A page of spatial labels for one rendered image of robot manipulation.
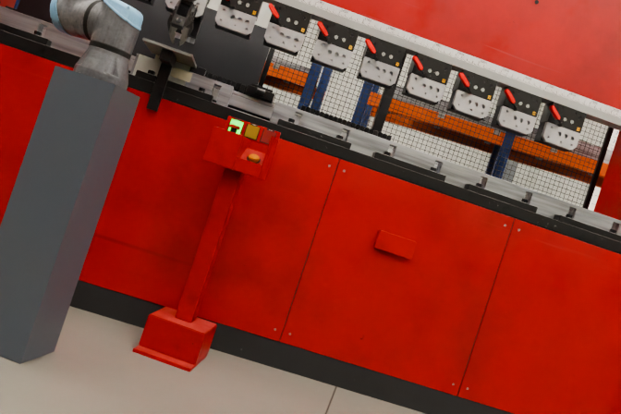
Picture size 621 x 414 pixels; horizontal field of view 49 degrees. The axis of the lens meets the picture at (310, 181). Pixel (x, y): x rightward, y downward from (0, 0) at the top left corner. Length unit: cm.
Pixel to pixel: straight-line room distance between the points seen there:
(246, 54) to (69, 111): 148
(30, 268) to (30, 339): 19
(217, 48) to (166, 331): 145
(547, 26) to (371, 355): 150
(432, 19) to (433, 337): 126
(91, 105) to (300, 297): 114
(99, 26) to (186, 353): 107
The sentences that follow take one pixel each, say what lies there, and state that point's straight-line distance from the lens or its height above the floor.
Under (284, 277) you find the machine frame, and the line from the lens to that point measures 261.
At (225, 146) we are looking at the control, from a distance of 232.
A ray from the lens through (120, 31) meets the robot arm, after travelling 198.
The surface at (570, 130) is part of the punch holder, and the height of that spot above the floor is 125.
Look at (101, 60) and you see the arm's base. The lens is 196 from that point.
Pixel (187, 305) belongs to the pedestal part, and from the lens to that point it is 241.
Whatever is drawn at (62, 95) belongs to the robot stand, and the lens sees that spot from 196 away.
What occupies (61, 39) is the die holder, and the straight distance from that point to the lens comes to 282.
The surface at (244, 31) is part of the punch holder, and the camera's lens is 274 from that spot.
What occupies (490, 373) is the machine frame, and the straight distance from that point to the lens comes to 287.
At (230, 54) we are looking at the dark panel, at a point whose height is 117.
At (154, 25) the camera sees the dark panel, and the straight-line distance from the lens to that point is 332.
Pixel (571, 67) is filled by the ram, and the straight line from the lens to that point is 305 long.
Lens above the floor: 66
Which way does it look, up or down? 1 degrees up
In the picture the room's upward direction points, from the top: 18 degrees clockwise
